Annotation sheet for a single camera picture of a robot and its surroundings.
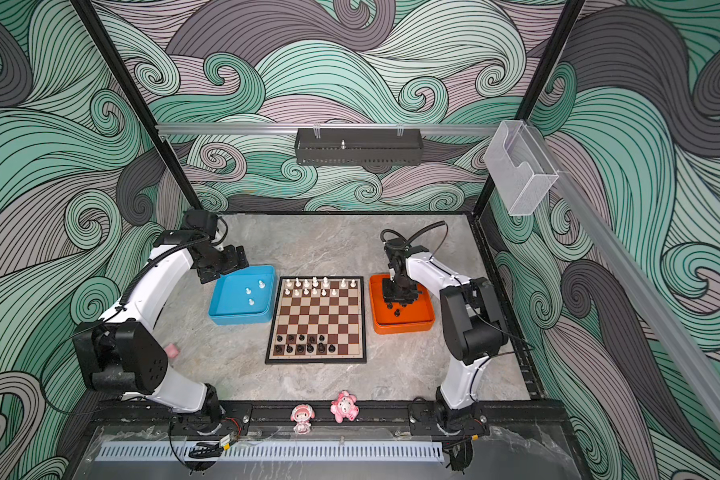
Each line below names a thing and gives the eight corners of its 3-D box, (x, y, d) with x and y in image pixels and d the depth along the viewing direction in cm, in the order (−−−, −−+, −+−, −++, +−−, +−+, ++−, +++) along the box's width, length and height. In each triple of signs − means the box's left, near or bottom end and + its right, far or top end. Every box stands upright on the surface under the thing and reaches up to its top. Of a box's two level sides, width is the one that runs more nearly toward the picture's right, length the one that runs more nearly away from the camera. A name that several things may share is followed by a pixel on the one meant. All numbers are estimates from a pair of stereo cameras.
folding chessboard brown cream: (265, 363, 84) (262, 360, 82) (281, 279, 103) (279, 275, 101) (366, 363, 84) (366, 360, 82) (364, 279, 103) (364, 275, 101)
